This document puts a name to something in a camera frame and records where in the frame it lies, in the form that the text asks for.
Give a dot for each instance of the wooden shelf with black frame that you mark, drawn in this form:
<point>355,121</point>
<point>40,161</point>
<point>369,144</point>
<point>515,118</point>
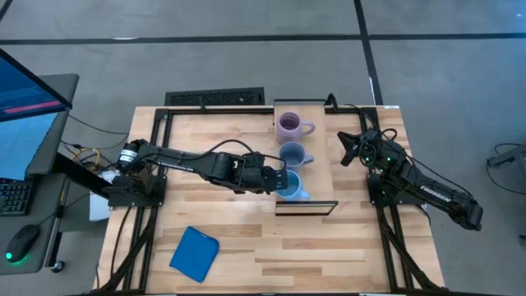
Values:
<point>320,181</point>

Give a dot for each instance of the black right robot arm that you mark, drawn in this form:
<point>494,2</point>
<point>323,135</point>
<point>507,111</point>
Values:
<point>427,189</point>

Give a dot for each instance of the periwinkle grey-blue mug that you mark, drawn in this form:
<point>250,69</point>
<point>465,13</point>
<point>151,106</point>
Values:
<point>293,155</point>

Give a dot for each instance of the monitor with dark blue screen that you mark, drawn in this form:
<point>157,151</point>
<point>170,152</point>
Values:
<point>29,94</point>

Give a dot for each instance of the monitor with light blue screen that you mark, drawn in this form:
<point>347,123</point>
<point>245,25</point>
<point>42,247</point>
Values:
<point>20,144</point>

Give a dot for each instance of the backlit black keyboard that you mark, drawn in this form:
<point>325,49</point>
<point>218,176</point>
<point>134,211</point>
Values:
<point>14,196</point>

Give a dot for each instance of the black computer mouse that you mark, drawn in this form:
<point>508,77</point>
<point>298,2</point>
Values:
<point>21,243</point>

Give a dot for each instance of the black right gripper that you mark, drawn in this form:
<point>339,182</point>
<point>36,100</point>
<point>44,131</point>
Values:
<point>372,147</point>

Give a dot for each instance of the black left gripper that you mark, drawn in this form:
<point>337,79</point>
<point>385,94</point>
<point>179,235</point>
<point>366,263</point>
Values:
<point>263,178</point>

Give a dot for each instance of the white box under desk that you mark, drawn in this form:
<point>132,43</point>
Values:
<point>98,205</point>

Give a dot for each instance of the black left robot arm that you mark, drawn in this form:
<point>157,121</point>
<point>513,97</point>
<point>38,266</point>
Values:
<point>181,160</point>

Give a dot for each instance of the lilac ribbed bubble mug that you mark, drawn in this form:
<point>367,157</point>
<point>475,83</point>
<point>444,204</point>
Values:
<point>289,123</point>

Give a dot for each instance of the black desk caster wheel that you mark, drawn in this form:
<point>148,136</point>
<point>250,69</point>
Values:
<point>58,266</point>

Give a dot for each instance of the blue folded cloth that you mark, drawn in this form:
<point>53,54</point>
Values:
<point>194,254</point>

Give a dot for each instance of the grey computer desk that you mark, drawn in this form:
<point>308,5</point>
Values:
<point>49,123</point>

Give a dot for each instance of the light blue mug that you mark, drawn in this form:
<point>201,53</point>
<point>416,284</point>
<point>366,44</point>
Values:
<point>296,189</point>

